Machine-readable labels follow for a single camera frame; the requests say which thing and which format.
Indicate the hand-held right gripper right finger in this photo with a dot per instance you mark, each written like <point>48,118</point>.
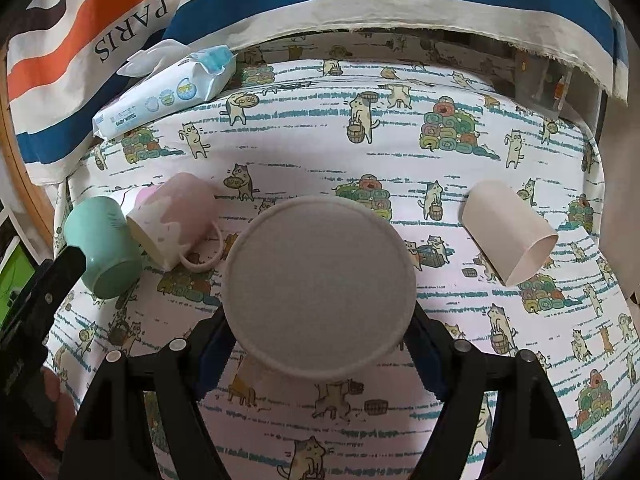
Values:
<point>426,357</point>

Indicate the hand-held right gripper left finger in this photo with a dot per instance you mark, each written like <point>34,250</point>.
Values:
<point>214,357</point>

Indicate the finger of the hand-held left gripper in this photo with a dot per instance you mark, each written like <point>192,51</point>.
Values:
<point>62,275</point>

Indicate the grey round cup bottom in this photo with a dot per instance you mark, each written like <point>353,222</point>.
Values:
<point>320,285</point>

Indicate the mint green cup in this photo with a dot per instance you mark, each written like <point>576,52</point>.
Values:
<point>100,230</point>

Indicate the cream white cup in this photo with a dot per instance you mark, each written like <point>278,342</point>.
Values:
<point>500,220</point>

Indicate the green box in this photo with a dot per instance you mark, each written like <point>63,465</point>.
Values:
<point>12,272</point>

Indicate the baby wipes pack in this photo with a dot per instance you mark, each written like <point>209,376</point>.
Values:
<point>165,95</point>

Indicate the cat printed blanket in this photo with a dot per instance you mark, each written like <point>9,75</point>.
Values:
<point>350,160</point>

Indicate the clear plastic bag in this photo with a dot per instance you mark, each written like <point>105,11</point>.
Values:
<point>555,87</point>

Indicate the wooden frame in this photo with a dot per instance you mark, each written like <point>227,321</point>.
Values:
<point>20,180</point>

